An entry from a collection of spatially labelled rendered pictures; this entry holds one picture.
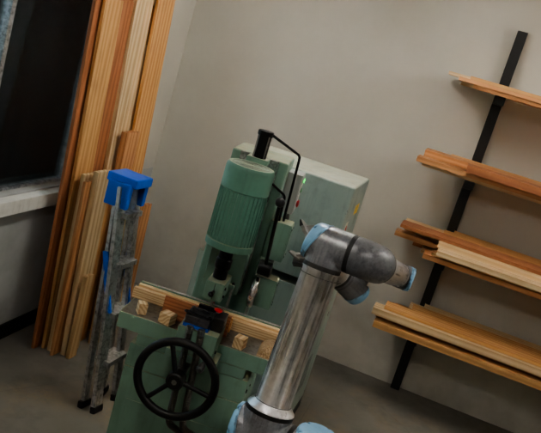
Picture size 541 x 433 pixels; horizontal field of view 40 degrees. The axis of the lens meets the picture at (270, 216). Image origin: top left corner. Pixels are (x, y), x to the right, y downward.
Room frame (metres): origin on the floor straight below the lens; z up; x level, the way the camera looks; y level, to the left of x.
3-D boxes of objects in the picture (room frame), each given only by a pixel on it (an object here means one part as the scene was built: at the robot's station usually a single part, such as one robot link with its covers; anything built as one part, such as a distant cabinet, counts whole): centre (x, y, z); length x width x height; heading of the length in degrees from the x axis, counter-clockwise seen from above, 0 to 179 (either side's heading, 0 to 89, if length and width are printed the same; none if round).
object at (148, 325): (2.45, 0.11, 0.87); 0.61 x 0.30 x 0.06; 85
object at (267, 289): (2.73, -0.06, 1.02); 0.09 x 0.07 x 0.12; 85
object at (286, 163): (2.85, 0.09, 1.16); 0.22 x 0.22 x 0.72; 85
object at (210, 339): (2.37, 0.11, 0.91); 0.15 x 0.14 x 0.09; 85
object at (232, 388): (2.68, 0.10, 0.76); 0.57 x 0.45 x 0.09; 175
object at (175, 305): (2.48, 0.15, 0.94); 0.25 x 0.01 x 0.08; 85
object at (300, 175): (2.87, -0.05, 1.40); 0.10 x 0.06 x 0.16; 175
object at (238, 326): (2.56, 0.08, 0.92); 0.67 x 0.02 x 0.04; 85
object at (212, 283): (2.58, 0.11, 1.03); 0.14 x 0.07 x 0.09; 175
